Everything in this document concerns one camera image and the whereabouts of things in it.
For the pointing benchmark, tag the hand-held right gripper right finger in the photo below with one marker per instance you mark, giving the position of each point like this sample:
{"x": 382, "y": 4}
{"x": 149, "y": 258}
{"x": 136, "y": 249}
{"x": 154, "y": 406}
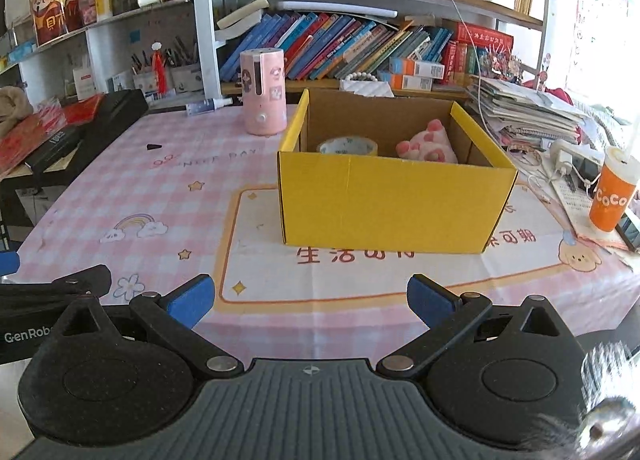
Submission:
{"x": 427, "y": 297}

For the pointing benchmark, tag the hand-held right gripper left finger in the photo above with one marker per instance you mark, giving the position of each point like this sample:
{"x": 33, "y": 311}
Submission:
{"x": 192, "y": 300}

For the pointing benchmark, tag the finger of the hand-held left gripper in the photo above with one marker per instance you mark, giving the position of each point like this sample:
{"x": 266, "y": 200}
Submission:
{"x": 85, "y": 280}
{"x": 7, "y": 265}

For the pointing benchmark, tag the yellow cardboard box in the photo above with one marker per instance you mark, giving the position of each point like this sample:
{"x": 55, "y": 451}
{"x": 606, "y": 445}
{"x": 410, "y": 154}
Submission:
{"x": 390, "y": 200}

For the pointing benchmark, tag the pink plush paw toy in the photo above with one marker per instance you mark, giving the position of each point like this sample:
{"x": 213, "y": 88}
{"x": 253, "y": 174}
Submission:
{"x": 425, "y": 142}

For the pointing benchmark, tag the yellow tape roll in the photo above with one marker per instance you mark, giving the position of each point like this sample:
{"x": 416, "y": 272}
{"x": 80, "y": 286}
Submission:
{"x": 327, "y": 145}

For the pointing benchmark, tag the pink checkered tablecloth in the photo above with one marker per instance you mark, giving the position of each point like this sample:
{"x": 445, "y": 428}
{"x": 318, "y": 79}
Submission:
{"x": 150, "y": 190}

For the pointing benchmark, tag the stack of red packets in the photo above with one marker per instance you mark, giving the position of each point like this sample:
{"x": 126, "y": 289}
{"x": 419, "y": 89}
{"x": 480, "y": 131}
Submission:
{"x": 25, "y": 135}

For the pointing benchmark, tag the beige plush cloth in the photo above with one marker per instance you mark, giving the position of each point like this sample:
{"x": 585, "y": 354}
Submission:
{"x": 10, "y": 107}

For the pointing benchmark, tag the open printed booklet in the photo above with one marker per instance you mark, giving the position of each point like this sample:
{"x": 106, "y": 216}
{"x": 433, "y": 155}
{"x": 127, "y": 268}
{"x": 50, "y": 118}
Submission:
{"x": 575, "y": 205}

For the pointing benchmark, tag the white power adapter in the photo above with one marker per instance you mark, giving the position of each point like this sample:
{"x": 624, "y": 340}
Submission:
{"x": 562, "y": 160}

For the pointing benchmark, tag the small spray bottle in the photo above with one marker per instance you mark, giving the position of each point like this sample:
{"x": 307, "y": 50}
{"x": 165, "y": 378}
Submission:
{"x": 205, "y": 106}

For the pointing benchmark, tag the white red label card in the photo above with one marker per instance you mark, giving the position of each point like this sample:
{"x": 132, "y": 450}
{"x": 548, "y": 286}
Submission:
{"x": 84, "y": 82}

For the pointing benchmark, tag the grey furry cuff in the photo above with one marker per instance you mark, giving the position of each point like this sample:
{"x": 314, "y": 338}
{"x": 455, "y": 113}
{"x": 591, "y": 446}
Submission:
{"x": 605, "y": 390}

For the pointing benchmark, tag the orange drink cup with straw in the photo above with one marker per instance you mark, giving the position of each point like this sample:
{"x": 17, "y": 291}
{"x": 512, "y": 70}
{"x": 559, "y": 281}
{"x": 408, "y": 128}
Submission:
{"x": 607, "y": 205}

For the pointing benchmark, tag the pink cylindrical humidifier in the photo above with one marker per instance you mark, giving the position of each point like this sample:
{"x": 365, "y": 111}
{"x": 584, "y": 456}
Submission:
{"x": 262, "y": 105}

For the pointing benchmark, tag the small pen cup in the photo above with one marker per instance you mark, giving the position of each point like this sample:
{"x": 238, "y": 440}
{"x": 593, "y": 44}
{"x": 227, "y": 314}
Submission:
{"x": 145, "y": 80}

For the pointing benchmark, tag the stack of papers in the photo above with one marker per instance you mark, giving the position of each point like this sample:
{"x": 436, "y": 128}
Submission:
{"x": 525, "y": 110}

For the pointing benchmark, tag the black smartphone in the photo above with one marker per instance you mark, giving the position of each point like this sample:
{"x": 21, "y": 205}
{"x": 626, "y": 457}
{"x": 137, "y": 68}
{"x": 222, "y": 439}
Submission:
{"x": 630, "y": 232}

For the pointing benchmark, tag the orange white small box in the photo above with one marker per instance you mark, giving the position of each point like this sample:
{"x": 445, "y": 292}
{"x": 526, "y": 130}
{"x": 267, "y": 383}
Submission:
{"x": 417, "y": 68}
{"x": 411, "y": 82}

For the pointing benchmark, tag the white ribbed box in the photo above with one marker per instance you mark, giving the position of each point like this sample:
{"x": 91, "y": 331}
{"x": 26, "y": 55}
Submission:
{"x": 365, "y": 88}

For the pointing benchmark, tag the large pen cup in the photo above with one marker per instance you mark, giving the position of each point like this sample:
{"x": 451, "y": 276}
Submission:
{"x": 185, "y": 77}

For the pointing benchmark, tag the red tassel ornament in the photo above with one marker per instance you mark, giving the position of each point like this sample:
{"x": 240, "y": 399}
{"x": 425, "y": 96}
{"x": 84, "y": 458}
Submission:
{"x": 160, "y": 70}

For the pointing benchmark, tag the colourful figure ornament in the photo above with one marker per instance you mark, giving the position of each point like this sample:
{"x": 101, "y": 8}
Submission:
{"x": 500, "y": 64}

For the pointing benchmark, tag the red fortune figure carton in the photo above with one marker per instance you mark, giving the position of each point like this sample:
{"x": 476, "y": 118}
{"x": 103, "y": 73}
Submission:
{"x": 50, "y": 10}

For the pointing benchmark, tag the red book set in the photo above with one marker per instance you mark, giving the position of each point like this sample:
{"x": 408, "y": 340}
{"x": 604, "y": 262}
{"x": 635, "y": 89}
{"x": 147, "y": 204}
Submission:
{"x": 482, "y": 35}

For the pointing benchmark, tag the white bookshelf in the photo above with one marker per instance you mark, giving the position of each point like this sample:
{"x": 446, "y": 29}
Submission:
{"x": 202, "y": 30}

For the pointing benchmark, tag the row of colourful books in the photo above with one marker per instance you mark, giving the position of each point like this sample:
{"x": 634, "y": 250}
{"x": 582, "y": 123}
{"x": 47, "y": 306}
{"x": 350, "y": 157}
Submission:
{"x": 330, "y": 45}

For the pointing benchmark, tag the white curved shelf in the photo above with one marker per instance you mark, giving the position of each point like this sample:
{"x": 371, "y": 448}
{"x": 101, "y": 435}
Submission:
{"x": 140, "y": 12}

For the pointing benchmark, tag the white jar yellow label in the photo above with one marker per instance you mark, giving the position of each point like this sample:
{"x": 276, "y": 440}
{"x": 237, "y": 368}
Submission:
{"x": 102, "y": 2}

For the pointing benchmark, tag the cream book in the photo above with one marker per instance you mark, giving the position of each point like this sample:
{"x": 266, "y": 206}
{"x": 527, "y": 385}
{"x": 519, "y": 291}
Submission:
{"x": 242, "y": 12}

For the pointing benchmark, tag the white paper tube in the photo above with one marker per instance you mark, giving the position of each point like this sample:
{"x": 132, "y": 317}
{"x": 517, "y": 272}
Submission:
{"x": 340, "y": 9}

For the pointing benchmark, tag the alphabet wall poster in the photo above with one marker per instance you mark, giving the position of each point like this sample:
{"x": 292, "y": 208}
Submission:
{"x": 595, "y": 15}

